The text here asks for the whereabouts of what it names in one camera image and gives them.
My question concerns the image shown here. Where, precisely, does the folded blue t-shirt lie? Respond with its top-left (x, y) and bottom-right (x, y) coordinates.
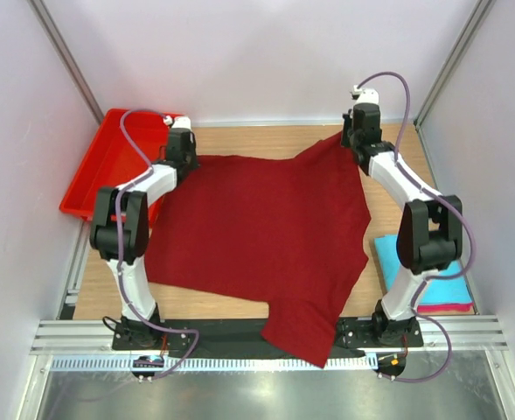
top-left (373, 234), bottom-right (473, 305)

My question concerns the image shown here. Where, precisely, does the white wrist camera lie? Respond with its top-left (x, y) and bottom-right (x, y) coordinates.
top-left (351, 85), bottom-right (379, 105)
top-left (163, 115), bottom-right (191, 130)

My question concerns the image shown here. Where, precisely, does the dark red t-shirt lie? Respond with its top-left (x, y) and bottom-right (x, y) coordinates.
top-left (144, 135), bottom-right (371, 367)

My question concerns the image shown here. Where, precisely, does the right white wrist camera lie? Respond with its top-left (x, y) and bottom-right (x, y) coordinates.
top-left (351, 85), bottom-right (379, 105)

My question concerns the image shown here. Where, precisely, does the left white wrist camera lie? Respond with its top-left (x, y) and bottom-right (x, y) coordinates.
top-left (163, 115), bottom-right (191, 130)

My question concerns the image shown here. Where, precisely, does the red plastic bin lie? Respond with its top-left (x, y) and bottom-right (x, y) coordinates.
top-left (59, 108), bottom-right (170, 221)

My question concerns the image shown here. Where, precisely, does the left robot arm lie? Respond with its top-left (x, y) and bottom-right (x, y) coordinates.
top-left (90, 120), bottom-right (198, 350)

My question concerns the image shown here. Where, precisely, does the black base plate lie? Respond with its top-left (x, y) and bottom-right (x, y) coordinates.
top-left (102, 317), bottom-right (424, 360)

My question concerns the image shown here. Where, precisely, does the white slotted cable duct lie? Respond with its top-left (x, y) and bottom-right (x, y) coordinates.
top-left (51, 354), bottom-right (379, 372)

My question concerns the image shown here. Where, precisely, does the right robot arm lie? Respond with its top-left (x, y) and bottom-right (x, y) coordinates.
top-left (341, 102), bottom-right (463, 348)

